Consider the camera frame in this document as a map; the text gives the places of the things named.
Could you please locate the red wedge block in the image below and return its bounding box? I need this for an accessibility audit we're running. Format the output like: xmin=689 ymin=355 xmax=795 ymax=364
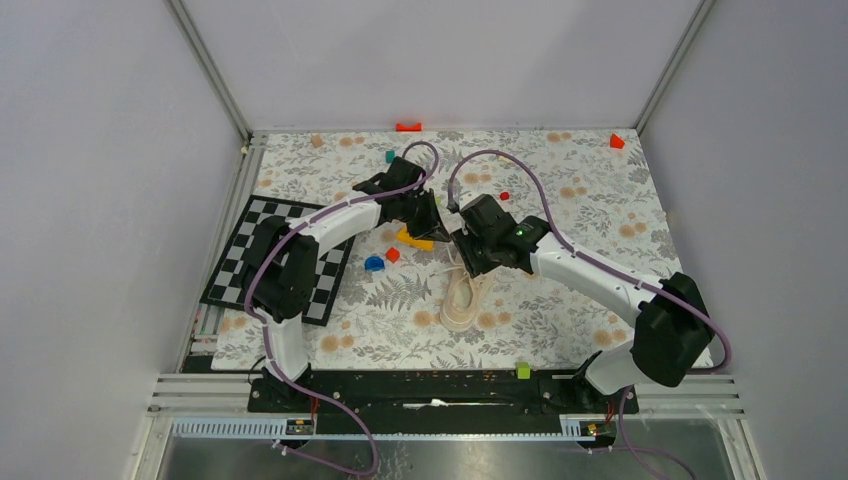
xmin=609 ymin=133 xmax=626 ymax=149

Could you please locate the white slotted cable duct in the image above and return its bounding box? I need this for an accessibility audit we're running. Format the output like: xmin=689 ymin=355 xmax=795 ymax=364
xmin=171 ymin=415 xmax=601 ymax=441

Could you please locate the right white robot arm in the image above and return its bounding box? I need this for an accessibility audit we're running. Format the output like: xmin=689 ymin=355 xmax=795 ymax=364
xmin=449 ymin=194 xmax=715 ymax=412

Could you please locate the blue toy piece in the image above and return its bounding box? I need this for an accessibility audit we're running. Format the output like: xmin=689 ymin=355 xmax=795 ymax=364
xmin=364 ymin=256 xmax=385 ymax=272

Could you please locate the floral patterned table mat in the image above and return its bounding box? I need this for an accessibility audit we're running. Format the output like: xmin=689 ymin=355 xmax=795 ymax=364
xmin=210 ymin=129 xmax=708 ymax=371

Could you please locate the lime green cube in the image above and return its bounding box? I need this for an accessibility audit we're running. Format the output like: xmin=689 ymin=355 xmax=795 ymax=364
xmin=515 ymin=361 xmax=532 ymax=380

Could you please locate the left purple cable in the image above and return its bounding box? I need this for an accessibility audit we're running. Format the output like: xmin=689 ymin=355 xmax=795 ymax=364
xmin=243 ymin=140 xmax=441 ymax=480

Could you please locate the orange arch block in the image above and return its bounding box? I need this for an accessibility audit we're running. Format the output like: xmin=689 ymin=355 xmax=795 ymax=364
xmin=395 ymin=122 xmax=423 ymax=133

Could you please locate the red cube block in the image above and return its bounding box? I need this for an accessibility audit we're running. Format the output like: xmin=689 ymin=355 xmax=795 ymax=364
xmin=385 ymin=247 xmax=401 ymax=263

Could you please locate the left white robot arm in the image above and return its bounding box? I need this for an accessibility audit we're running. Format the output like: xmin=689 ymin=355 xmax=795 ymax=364
xmin=241 ymin=157 xmax=449 ymax=411

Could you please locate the purple cable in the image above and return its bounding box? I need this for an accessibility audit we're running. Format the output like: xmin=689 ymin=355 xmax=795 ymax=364
xmin=243 ymin=140 xmax=441 ymax=480
xmin=446 ymin=149 xmax=733 ymax=376

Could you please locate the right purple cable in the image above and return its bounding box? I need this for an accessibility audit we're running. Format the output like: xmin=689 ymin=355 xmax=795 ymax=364
xmin=446 ymin=149 xmax=733 ymax=376

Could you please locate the beige sneaker with laces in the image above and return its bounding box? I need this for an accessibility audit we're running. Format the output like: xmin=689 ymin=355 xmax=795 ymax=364
xmin=440 ymin=246 xmax=495 ymax=332

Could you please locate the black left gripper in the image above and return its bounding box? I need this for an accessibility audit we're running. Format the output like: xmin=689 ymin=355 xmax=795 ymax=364
xmin=398 ymin=187 xmax=450 ymax=242

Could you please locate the yellow triangular toy frame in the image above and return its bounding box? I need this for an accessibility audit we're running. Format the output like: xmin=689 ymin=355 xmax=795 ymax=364
xmin=396 ymin=226 xmax=435 ymax=252

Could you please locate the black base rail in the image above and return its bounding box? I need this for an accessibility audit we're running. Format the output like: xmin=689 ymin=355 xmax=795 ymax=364
xmin=247 ymin=368 xmax=639 ymax=429

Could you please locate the black white checkerboard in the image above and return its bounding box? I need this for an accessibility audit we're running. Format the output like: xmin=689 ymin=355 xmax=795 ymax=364
xmin=199 ymin=194 xmax=356 ymax=327

